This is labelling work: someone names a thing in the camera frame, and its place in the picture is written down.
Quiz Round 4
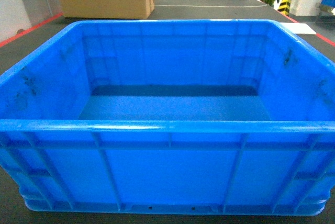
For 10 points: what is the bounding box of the large blue plastic crate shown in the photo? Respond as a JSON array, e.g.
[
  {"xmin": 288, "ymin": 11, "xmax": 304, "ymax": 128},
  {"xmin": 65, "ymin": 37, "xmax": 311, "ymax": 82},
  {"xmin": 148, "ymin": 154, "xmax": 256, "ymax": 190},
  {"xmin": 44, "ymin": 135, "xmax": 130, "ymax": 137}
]
[{"xmin": 1, "ymin": 20, "xmax": 334, "ymax": 216}]

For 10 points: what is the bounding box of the yellow black striped bollard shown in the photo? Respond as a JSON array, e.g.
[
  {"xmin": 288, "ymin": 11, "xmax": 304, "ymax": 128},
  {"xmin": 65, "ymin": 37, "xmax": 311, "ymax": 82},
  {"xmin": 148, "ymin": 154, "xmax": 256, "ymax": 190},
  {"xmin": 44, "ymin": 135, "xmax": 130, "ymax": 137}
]
[{"xmin": 277, "ymin": 0, "xmax": 291, "ymax": 16}]

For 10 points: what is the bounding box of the white paper sheet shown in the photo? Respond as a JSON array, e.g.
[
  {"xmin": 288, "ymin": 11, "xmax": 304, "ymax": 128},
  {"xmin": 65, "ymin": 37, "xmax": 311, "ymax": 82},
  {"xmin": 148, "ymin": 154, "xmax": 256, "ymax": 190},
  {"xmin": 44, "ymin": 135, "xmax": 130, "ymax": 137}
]
[{"xmin": 281, "ymin": 23, "xmax": 317, "ymax": 35}]

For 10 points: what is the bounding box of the blue bin on rack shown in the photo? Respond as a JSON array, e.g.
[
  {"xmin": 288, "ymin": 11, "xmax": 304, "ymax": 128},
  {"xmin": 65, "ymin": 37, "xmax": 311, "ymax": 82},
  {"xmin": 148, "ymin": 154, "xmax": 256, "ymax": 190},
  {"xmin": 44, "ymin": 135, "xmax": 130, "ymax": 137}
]
[{"xmin": 321, "ymin": 0, "xmax": 335, "ymax": 8}]

